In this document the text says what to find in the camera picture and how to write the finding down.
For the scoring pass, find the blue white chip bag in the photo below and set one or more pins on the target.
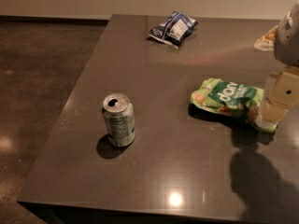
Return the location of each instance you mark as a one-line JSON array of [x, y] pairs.
[[174, 30]]

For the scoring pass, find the silver green 7up can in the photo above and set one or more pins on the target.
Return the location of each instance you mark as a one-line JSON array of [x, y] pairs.
[[118, 114]]

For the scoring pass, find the tan snack bag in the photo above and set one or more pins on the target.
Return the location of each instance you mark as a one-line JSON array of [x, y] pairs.
[[266, 42]]

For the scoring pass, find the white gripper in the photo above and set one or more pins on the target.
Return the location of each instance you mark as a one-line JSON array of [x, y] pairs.
[[288, 42]]

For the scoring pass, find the green rice chip bag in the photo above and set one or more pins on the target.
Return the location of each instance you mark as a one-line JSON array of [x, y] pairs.
[[230, 99]]

